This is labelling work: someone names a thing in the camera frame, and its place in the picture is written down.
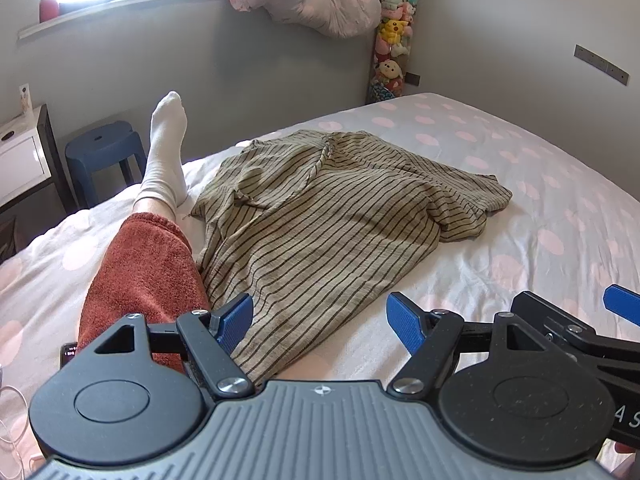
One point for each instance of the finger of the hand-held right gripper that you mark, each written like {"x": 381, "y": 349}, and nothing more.
{"x": 622, "y": 301}
{"x": 575, "y": 325}

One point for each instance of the black smartphone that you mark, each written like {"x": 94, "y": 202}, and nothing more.
{"x": 67, "y": 355}

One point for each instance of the pink dotted bed sheet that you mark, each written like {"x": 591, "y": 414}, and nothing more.
{"x": 550, "y": 185}

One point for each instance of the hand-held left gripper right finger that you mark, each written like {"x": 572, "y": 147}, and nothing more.
{"x": 405, "y": 322}

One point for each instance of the pink round object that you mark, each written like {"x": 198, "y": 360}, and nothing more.
{"x": 48, "y": 10}

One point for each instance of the white window sill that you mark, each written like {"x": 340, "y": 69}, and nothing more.
{"x": 125, "y": 5}

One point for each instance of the person's bare leg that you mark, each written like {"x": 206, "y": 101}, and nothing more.
{"x": 150, "y": 207}

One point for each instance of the white nightstand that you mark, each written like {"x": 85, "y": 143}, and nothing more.
{"x": 20, "y": 155}

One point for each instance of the dark wall socket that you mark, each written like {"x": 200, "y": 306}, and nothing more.
{"x": 412, "y": 79}

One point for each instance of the beige striped shirt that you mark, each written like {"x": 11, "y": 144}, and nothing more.
{"x": 325, "y": 220}

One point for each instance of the blue plastic stool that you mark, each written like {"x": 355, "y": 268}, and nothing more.
{"x": 100, "y": 142}

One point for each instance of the person's white sock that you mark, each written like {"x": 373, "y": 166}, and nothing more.
{"x": 160, "y": 160}

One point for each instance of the grey metal wall plate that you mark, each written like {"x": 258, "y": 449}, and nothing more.
{"x": 600, "y": 62}

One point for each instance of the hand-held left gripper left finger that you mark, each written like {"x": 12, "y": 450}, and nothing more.
{"x": 235, "y": 321}

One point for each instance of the hanging bag of plush toys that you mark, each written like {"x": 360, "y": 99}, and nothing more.
{"x": 392, "y": 30}

